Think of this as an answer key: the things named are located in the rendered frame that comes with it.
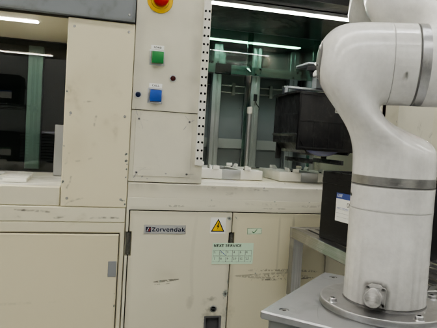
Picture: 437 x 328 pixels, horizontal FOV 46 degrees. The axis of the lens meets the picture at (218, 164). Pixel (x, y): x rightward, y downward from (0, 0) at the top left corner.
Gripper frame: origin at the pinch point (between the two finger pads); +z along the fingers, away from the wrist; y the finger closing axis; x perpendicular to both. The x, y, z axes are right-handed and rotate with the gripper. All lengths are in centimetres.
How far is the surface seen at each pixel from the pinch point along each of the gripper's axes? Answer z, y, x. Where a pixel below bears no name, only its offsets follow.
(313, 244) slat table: -36, -15, -49
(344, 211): -44, -11, -39
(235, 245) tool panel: -18, -30, -53
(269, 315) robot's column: -88, -46, -48
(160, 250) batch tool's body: -18, -51, -55
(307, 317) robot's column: -91, -41, -48
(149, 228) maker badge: -19, -54, -49
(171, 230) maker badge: -19, -48, -49
